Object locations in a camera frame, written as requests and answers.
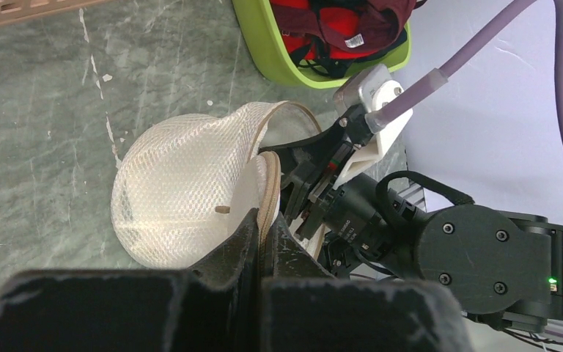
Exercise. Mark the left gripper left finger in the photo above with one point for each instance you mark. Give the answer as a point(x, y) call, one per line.
point(210, 307)

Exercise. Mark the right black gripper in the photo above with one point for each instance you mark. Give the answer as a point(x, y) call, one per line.
point(310, 168)

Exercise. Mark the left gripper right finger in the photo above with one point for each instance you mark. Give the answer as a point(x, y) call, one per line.
point(304, 308)

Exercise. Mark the white mesh laundry bag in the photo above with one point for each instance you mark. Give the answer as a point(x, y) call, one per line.
point(187, 183)

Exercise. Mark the dark red bra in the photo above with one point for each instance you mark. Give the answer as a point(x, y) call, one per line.
point(353, 26)

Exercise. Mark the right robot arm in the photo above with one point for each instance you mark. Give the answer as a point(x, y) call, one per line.
point(504, 268)

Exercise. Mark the black garment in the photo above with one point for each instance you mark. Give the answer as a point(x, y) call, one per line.
point(349, 63)

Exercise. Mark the bright red garment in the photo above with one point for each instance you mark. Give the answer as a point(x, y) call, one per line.
point(335, 29)

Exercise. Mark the green plastic basket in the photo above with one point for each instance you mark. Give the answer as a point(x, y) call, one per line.
point(268, 52)

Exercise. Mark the orange plastic file organizer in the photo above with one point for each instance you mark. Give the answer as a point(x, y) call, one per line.
point(14, 11)

